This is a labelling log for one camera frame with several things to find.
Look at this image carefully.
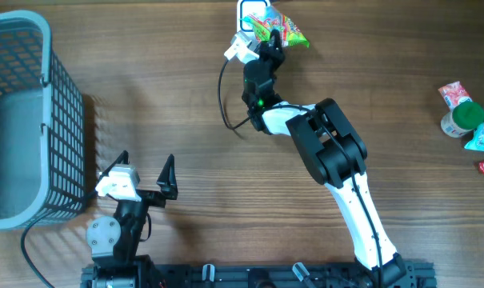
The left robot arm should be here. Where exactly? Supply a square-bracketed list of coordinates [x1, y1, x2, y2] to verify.
[80, 150, 178, 288]

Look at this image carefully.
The black camera cable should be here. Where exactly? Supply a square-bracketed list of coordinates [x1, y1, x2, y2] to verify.
[20, 190, 101, 288]
[217, 58, 385, 288]

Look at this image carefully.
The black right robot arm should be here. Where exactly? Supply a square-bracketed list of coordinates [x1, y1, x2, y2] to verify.
[242, 30, 406, 287]

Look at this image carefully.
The colourful Haribo candy bag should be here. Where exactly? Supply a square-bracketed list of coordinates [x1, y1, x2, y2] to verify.
[241, 6, 310, 47]

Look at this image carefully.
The white barcode scanner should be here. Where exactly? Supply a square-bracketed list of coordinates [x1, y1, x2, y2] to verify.
[236, 0, 270, 34]

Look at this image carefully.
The grey plastic basket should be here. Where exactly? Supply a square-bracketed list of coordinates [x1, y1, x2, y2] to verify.
[0, 10, 85, 230]

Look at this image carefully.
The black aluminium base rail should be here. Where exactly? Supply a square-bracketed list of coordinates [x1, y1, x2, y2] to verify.
[80, 261, 438, 288]

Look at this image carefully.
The small red candy packet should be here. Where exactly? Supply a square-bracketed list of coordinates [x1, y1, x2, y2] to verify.
[438, 81, 473, 110]

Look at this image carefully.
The green lid jar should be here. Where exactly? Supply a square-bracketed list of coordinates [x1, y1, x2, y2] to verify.
[441, 102, 484, 138]

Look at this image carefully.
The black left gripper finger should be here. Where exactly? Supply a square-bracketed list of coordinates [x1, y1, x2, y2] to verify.
[156, 154, 178, 200]
[99, 150, 129, 178]

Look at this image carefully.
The black left camera cable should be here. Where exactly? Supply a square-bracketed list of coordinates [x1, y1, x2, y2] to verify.
[20, 190, 101, 288]

